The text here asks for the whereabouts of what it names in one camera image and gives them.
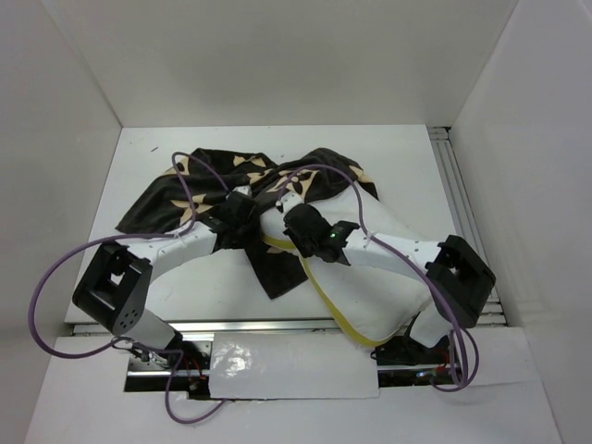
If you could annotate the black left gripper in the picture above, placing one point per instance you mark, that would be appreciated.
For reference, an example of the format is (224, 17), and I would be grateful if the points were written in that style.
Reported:
(249, 218)

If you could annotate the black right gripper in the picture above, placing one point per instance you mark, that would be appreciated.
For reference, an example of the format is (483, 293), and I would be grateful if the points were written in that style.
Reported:
(304, 251)

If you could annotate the black floral plush pillowcase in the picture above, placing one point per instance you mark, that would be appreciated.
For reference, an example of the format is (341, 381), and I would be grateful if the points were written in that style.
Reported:
(195, 185)

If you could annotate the white pillow yellow edge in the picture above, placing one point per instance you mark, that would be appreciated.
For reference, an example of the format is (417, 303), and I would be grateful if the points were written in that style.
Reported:
(369, 304)

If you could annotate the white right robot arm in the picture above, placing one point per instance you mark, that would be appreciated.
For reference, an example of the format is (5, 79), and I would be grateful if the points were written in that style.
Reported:
(459, 281)

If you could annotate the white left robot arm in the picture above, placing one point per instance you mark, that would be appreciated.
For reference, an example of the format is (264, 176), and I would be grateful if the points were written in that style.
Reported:
(114, 288)

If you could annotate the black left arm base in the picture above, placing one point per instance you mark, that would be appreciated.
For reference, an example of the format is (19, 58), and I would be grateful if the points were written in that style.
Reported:
(194, 363)

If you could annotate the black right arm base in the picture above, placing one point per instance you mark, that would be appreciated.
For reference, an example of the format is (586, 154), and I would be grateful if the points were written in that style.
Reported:
(403, 362)

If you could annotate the white cover panel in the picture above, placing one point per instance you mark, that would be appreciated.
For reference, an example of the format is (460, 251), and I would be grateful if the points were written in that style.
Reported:
(297, 366)

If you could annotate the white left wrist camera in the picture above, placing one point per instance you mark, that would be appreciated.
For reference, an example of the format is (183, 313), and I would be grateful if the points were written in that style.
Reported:
(245, 190)

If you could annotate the aluminium front rail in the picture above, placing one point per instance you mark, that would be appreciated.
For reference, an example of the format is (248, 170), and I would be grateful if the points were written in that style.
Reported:
(231, 324)

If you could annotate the aluminium side rail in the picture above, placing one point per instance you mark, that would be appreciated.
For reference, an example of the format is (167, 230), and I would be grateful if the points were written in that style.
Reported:
(462, 214)

